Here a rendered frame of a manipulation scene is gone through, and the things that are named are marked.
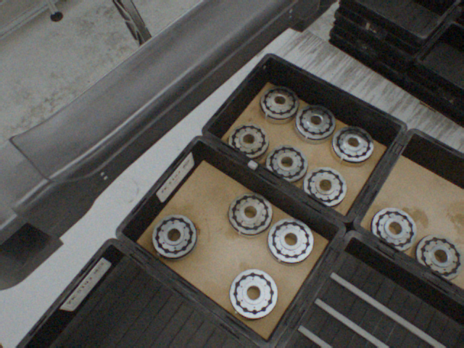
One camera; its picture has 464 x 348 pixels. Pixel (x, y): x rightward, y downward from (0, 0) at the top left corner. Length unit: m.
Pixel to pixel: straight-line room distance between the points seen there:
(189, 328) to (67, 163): 0.65
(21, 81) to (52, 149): 2.26
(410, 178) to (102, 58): 1.88
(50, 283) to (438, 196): 1.01
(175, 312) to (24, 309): 0.43
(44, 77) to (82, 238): 1.50
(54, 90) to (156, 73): 2.11
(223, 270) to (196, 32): 0.65
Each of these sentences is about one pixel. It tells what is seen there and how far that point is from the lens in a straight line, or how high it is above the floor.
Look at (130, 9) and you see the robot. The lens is 1.55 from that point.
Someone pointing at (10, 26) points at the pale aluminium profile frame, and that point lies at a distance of 2.64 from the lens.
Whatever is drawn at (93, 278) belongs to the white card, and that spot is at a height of 0.89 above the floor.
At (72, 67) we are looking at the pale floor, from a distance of 2.45.
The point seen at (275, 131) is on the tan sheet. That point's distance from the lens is 1.01.
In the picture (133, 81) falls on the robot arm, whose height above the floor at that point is 1.48.
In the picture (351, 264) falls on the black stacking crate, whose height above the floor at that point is 0.83.
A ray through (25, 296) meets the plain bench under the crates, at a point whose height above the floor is 0.70.
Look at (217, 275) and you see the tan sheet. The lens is 0.88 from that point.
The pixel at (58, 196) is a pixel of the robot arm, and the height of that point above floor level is 1.47.
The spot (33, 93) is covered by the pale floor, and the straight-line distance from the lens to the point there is 2.44.
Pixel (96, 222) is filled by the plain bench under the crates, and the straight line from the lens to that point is 1.12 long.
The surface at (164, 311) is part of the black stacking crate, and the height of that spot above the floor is 0.83.
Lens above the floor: 1.69
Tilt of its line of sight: 66 degrees down
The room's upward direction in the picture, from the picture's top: 4 degrees counter-clockwise
